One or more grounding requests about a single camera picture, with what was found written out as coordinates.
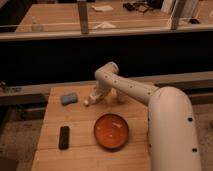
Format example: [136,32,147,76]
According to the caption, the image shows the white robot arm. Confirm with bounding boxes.
[95,62,202,171]

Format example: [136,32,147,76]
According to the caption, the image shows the orange ceramic bowl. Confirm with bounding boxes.
[93,113,129,150]

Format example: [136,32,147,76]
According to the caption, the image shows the translucent plastic cup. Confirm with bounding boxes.
[116,90,127,103]

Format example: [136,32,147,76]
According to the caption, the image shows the blue sponge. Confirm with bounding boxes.
[60,93,78,105]

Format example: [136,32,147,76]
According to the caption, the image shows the crumpled white paper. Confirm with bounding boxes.
[92,22,116,29]

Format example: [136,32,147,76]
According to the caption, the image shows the black rectangular remote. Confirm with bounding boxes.
[59,126,69,150]

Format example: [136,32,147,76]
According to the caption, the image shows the white paper on back table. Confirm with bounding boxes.
[92,5,113,12]

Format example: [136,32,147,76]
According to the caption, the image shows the small black object back table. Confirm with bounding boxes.
[189,18,200,24]

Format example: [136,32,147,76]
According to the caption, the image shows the grey metal post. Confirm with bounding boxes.
[170,0,186,30]
[77,0,89,34]

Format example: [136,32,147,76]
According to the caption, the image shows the black cables pile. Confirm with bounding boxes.
[122,0,164,14]

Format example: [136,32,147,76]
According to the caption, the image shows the grey metal post right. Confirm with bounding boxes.
[170,0,186,30]

